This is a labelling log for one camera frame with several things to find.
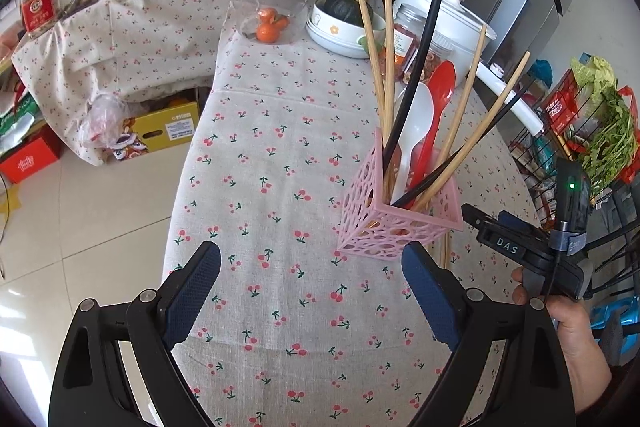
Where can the teal packet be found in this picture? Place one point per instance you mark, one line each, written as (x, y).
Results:
(542, 72)

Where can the teal plastic object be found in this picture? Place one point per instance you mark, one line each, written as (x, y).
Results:
(615, 312)

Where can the light green cabbage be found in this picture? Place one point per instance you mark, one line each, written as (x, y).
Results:
(595, 72)

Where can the glass jar with wooden lid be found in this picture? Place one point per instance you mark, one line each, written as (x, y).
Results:
(295, 7)

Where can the white printed bowl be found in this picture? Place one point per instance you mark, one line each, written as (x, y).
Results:
(334, 28)
(345, 49)

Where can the brown chopstick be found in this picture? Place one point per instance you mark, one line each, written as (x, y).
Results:
(444, 252)

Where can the small tangerine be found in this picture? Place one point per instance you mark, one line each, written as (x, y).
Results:
(283, 22)
(265, 14)
(267, 33)

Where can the dark green squash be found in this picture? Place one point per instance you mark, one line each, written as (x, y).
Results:
(345, 7)

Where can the white plastic spoon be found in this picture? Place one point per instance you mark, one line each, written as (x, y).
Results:
(417, 112)

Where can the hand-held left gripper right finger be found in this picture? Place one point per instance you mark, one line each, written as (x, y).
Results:
(430, 297)

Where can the person's right forearm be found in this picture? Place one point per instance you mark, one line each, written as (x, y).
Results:
(590, 382)

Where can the green white bag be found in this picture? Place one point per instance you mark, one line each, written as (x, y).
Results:
(17, 119)

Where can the red plastic spoon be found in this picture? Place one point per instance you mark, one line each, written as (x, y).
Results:
(442, 82)

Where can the white pot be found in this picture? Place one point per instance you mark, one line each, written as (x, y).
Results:
(450, 22)

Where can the red box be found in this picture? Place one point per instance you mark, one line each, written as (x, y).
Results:
(30, 162)

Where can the plastic jar of dried fruit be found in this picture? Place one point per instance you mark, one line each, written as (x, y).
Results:
(432, 59)

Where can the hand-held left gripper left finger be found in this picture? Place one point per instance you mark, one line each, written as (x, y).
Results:
(192, 297)

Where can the person's right hand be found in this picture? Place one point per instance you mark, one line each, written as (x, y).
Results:
(575, 327)

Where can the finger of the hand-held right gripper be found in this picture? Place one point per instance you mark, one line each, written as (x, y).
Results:
(520, 223)
(480, 219)

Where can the pink perforated plastic basket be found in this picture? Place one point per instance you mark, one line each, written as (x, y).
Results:
(395, 232)

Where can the red plastic bag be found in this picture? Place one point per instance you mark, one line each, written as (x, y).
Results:
(629, 117)

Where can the yellow cardboard box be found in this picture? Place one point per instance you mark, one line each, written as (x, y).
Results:
(170, 127)

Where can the red label jar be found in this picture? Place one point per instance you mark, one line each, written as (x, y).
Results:
(40, 12)

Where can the red packet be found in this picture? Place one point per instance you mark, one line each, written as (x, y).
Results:
(560, 102)

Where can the black chopstick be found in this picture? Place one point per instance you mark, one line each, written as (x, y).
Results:
(510, 100)
(436, 7)

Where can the glass spice jars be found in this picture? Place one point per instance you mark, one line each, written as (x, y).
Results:
(406, 47)

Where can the clear plastic bag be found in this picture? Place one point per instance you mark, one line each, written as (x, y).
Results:
(102, 122)

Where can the green leafy herbs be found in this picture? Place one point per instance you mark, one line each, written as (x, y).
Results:
(610, 132)

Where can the cherry print tablecloth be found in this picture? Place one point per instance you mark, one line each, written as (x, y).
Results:
(150, 47)
(280, 207)

